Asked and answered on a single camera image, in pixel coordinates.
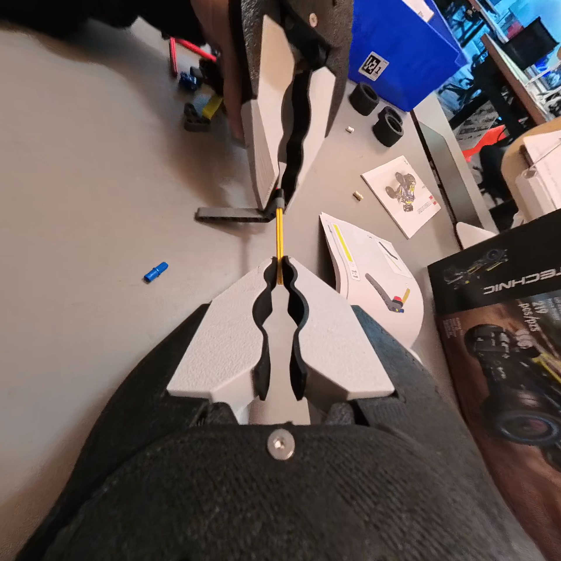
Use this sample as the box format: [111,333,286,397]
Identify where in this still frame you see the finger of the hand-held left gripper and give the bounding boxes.
[280,68,337,207]
[240,14,296,212]

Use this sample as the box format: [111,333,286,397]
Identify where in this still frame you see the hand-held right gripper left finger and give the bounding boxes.
[167,256,281,425]

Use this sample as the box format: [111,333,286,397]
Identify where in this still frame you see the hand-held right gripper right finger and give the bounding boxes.
[284,256,396,425]

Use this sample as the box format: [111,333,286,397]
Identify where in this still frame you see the black lego beam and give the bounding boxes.
[195,189,286,224]

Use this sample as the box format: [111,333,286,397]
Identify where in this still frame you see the yellow lego axle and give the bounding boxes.
[275,206,285,285]

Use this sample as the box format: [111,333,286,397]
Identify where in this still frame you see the person's left forearm black sleeve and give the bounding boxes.
[0,0,207,42]

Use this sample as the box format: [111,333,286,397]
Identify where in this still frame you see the black angled lego piece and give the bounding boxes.
[183,103,205,132]

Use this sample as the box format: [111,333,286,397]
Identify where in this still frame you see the open lego instruction booklet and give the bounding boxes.
[318,212,425,352]

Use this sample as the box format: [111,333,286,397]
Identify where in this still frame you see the red lego axle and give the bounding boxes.
[168,36,218,78]

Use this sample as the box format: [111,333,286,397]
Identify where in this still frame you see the small lego instruction booklet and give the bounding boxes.
[361,155,442,240]

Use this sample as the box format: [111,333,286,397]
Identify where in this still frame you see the black lego set box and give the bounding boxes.
[427,209,561,561]

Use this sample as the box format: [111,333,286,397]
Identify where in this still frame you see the blue plastic bin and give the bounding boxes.
[348,0,468,112]

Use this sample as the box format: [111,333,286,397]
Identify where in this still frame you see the white papers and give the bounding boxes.
[401,0,435,23]

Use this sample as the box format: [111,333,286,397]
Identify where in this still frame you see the grey metal panel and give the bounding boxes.
[410,109,499,249]

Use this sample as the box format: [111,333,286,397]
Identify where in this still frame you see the orange plastic object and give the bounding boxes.
[462,124,505,161]

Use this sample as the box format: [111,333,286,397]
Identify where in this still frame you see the wooden office desk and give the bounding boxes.
[479,32,549,129]

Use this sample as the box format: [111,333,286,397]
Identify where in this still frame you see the cardboard box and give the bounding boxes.
[501,122,561,232]

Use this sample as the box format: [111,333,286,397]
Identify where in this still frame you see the white printed sheets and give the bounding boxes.
[514,131,561,221]

